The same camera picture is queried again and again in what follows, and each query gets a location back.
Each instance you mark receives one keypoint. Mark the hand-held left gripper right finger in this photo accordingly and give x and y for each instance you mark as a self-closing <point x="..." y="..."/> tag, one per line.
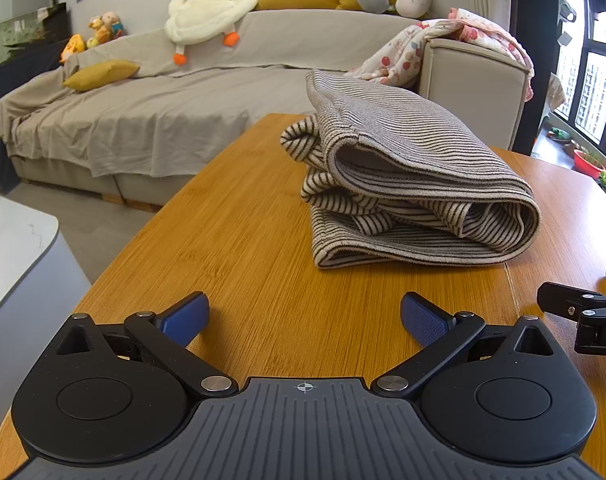
<point x="428" y="317"/>

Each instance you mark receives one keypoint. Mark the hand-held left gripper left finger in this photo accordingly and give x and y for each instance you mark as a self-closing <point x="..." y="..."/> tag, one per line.
<point x="185" y="317"/>

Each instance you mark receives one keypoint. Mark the striped sweater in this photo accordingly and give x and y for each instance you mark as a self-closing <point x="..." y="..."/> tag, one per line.
<point x="408" y="130"/>

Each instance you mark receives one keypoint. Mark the red basin planter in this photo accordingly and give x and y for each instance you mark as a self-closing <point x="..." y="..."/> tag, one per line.
<point x="588" y="167"/>

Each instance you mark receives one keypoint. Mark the white side table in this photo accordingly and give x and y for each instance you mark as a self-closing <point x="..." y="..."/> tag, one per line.
<point x="18" y="260"/>

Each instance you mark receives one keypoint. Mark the black framed window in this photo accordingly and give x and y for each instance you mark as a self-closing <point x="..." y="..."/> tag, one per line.
<point x="595" y="95"/>

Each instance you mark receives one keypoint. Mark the beige hanging cloth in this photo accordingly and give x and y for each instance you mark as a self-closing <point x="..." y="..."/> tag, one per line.
<point x="555" y="95"/>

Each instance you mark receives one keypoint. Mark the grey sofa cover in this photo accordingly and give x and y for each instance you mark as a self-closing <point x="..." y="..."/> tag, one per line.
<point x="158" y="110"/>

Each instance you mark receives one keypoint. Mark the beige sofa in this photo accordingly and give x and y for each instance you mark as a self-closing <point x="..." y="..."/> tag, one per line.
<point x="473" y="90"/>

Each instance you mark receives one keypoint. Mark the small yellow pillow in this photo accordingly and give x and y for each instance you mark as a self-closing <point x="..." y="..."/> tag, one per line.
<point x="100" y="75"/>

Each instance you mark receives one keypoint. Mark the pink floral blanket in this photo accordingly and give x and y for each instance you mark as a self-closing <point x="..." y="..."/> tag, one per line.
<point x="398" y="50"/>

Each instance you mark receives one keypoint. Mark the black curtain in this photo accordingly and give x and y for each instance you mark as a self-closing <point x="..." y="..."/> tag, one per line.
<point x="538" y="10"/>

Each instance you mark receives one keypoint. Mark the black cabinet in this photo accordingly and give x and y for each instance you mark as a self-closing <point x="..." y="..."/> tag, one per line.
<point x="13" y="90"/>

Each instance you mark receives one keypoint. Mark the yellow duck plush toy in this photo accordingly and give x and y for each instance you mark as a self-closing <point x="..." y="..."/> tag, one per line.
<point x="72" y="50"/>

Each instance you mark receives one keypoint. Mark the brown plush toy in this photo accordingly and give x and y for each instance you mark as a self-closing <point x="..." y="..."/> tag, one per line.
<point x="114" y="25"/>
<point x="97" y="32"/>

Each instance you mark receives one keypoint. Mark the white goose plush toy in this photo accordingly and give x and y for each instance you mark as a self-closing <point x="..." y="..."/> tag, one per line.
<point x="208" y="5"/>

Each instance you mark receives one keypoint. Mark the glass fish tank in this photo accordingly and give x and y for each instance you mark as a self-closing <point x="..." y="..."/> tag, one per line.
<point x="18" y="25"/>

